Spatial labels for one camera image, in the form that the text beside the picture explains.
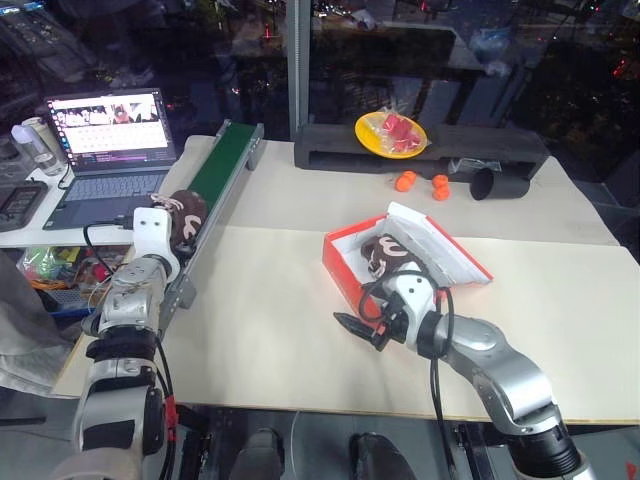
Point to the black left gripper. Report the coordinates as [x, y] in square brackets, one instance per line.
[183, 251]

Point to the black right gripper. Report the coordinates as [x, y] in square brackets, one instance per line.
[391, 324]

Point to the brown patterned shoe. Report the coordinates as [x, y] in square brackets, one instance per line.
[382, 252]
[189, 210]

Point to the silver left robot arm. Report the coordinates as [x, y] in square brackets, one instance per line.
[131, 290]

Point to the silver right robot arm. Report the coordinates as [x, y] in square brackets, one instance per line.
[500, 365]

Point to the orange shoebox with white lining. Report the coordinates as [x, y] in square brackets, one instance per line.
[440, 250]

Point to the green conveyor belt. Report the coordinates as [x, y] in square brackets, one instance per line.
[220, 165]

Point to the grey open laptop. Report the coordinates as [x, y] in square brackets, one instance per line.
[115, 185]

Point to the dark rounded shape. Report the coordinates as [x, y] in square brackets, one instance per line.
[380, 457]

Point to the bin of colourful parts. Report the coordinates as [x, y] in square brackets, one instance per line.
[50, 272]

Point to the clear glass cup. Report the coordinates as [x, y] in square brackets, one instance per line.
[49, 161]

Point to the black handheld device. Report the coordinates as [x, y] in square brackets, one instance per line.
[20, 199]

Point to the grey cloth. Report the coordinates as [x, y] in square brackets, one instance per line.
[25, 340]

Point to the white bottle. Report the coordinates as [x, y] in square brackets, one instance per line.
[31, 137]

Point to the yellow plate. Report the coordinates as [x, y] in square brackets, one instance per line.
[367, 132]

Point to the clear plastic bag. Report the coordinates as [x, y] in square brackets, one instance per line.
[467, 164]

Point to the black cylinder cup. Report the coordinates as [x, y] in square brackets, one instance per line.
[500, 186]

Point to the red items in clear bag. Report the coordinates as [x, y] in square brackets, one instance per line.
[400, 129]

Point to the grey metal pillar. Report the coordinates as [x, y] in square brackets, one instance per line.
[299, 65]

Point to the black foam block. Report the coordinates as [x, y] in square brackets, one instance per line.
[505, 145]

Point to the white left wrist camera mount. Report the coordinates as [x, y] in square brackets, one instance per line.
[151, 232]

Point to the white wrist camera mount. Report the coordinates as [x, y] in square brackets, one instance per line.
[411, 294]
[151, 232]

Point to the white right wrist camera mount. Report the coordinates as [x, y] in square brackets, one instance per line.
[411, 294]

